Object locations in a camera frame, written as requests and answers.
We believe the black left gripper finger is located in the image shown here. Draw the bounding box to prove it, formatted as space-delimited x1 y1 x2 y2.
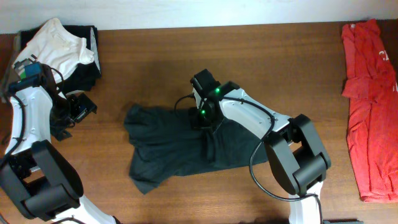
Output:
50 128 72 141
70 93 97 123

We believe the dark green Nike t-shirt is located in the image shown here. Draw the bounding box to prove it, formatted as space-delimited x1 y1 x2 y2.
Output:
124 105 268 194

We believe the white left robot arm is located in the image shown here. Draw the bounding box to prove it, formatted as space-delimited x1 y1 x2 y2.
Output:
1 62 119 224

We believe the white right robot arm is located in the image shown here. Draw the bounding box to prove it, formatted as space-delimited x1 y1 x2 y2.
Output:
190 69 331 223

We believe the black folded garment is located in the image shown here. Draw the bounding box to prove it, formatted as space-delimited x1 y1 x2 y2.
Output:
19 25 103 96

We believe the white folded t-shirt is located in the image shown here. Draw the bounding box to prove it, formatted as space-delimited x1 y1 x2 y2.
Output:
12 18 94 83

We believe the grey folded garment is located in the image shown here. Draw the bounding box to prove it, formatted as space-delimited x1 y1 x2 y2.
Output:
1 32 21 104

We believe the red t-shirt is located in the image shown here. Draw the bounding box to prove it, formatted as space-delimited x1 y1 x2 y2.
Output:
341 19 397 203

